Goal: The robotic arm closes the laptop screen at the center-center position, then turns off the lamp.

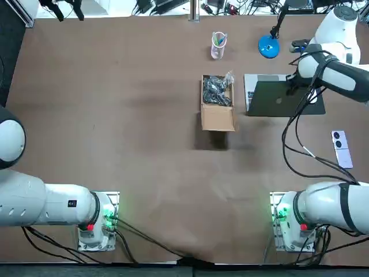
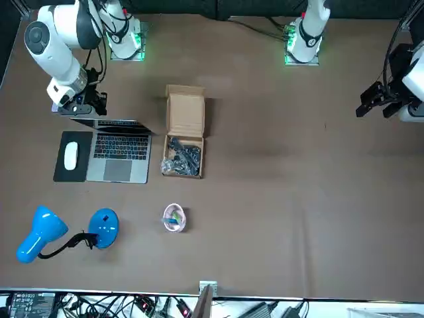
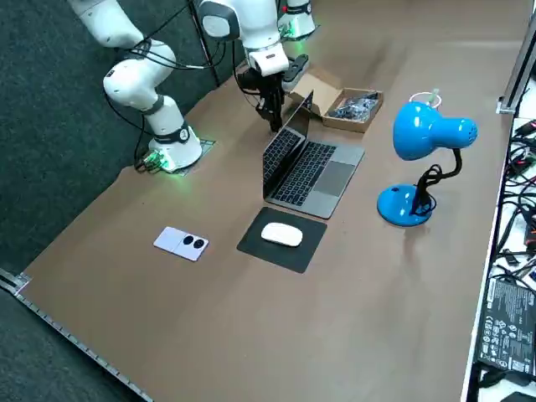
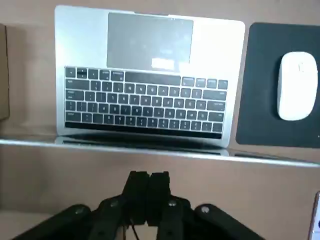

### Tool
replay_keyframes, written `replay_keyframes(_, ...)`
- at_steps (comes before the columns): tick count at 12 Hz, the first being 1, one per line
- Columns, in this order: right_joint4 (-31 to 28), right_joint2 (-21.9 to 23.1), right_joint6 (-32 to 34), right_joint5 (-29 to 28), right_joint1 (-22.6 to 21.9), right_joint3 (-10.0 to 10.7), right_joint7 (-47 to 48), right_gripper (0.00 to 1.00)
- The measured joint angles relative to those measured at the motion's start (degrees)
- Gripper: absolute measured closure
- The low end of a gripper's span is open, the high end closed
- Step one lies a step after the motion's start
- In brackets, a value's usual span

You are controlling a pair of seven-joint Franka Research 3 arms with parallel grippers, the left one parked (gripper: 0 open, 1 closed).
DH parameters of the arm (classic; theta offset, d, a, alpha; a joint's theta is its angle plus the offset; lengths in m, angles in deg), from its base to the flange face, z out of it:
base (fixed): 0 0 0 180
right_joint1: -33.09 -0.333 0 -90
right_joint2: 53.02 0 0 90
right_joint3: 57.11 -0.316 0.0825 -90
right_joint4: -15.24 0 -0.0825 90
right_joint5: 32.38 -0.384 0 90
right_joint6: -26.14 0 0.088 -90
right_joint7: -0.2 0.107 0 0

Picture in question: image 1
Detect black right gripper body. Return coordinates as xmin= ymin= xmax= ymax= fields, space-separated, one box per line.
xmin=285 ymin=73 xmax=302 ymax=96

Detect grey laptop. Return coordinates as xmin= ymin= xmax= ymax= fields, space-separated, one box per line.
xmin=244 ymin=73 xmax=308 ymax=117

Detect blue desk lamp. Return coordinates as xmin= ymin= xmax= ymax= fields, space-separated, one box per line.
xmin=258 ymin=0 xmax=309 ymax=59

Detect white sheet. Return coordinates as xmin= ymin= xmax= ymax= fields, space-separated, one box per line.
xmin=36 ymin=0 xmax=110 ymax=16

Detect aluminium profile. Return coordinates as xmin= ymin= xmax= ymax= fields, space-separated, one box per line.
xmin=17 ymin=0 xmax=36 ymax=29

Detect black mouse pad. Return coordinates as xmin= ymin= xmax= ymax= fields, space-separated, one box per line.
xmin=298 ymin=86 xmax=326 ymax=115

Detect black power adapter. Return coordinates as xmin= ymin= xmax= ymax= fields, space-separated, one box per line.
xmin=154 ymin=0 xmax=190 ymax=9
xmin=135 ymin=0 xmax=153 ymax=14

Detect bag of black parts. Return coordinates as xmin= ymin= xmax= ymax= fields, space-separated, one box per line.
xmin=202 ymin=70 xmax=236 ymax=107

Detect pink pen cup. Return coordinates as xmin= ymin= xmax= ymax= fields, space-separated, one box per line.
xmin=211 ymin=31 xmax=228 ymax=61

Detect lilac foldable phone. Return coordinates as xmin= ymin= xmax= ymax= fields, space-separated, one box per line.
xmin=330 ymin=130 xmax=354 ymax=170

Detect open cardboard box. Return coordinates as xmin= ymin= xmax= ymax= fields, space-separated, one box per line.
xmin=200 ymin=74 xmax=238 ymax=132

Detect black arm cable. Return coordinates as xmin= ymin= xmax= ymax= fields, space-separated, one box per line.
xmin=281 ymin=48 xmax=361 ymax=185

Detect tangled black cables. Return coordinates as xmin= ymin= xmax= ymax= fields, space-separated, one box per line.
xmin=250 ymin=0 xmax=289 ymax=15

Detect aluminium post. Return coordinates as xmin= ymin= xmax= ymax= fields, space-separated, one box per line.
xmin=188 ymin=0 xmax=200 ymax=22

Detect black base cable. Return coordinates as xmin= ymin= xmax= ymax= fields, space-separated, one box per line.
xmin=21 ymin=216 xmax=216 ymax=265
xmin=262 ymin=224 xmax=347 ymax=265

